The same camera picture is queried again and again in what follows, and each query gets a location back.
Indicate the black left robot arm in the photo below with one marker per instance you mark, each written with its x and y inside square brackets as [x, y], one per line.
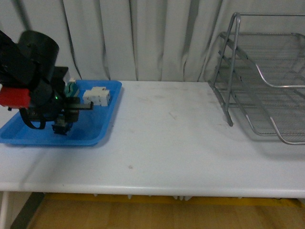
[20, 63]

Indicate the silver mesh tray rack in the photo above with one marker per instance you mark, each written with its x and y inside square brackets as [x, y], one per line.
[263, 75]

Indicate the blue plastic tray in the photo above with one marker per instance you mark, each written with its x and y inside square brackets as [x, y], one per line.
[87, 131]

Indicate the red emergency stop button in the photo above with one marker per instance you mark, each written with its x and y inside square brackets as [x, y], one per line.
[62, 125]

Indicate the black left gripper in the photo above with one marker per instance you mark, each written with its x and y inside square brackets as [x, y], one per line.
[48, 99]

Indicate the green knife switch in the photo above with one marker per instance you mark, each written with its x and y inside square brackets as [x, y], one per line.
[71, 89]

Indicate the black table leg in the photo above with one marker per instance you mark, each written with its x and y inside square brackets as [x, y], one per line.
[28, 210]

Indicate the red wrist camera mount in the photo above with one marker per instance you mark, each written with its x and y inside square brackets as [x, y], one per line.
[15, 98]

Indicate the white circuit breaker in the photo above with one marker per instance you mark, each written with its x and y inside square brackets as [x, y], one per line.
[98, 95]

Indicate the white curtain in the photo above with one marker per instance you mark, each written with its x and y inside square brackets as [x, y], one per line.
[144, 40]

